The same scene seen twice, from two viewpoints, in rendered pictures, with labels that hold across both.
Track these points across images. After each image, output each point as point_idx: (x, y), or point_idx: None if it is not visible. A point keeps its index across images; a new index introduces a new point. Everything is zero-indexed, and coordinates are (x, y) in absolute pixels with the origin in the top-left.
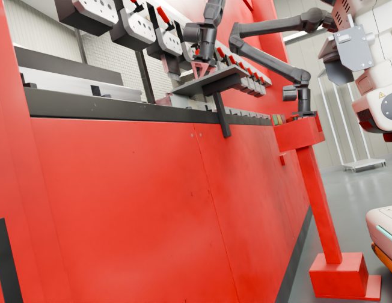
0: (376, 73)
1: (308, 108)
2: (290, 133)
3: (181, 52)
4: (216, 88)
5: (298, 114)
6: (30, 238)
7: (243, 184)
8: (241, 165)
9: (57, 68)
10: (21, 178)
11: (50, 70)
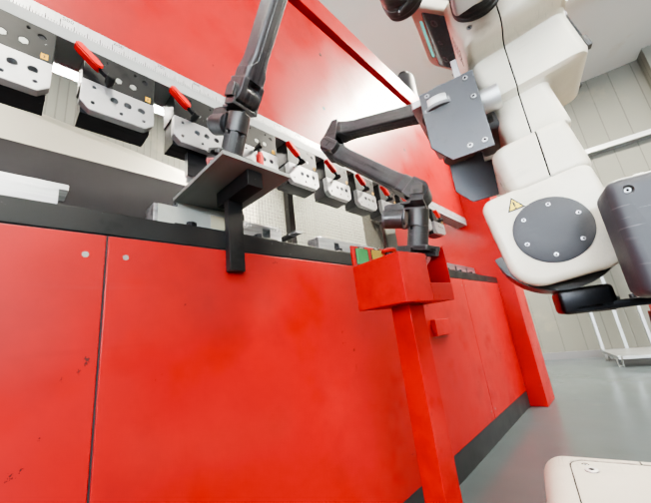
0: (504, 160)
1: (420, 241)
2: (372, 279)
3: None
4: (228, 195)
5: (393, 248)
6: None
7: (261, 356)
8: (275, 322)
9: (115, 181)
10: None
11: (102, 182)
